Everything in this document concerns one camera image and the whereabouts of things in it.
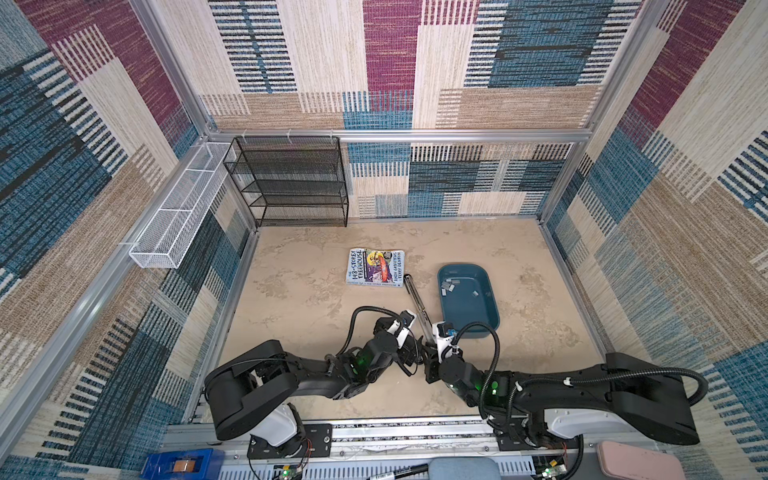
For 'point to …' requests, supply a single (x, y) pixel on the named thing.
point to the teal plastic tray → (467, 295)
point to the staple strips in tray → (449, 285)
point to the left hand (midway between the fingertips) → (410, 325)
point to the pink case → (622, 462)
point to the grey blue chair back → (463, 468)
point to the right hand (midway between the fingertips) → (423, 351)
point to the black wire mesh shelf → (291, 180)
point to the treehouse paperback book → (374, 267)
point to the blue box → (191, 464)
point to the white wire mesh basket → (168, 235)
